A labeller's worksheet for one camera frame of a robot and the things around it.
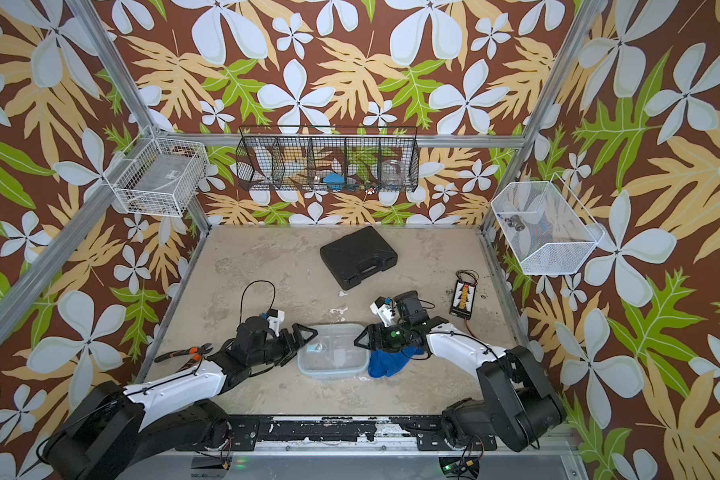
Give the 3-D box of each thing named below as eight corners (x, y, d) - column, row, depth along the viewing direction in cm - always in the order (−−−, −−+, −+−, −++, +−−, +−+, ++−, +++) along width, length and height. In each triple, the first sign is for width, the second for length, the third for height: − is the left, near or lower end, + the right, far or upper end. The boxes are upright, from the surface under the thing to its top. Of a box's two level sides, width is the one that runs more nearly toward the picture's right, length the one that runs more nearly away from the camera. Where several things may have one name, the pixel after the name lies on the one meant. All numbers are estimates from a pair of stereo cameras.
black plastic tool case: (345, 291, 103) (345, 281, 98) (321, 256, 113) (319, 245, 108) (397, 264, 110) (399, 253, 105) (370, 233, 120) (370, 222, 115)
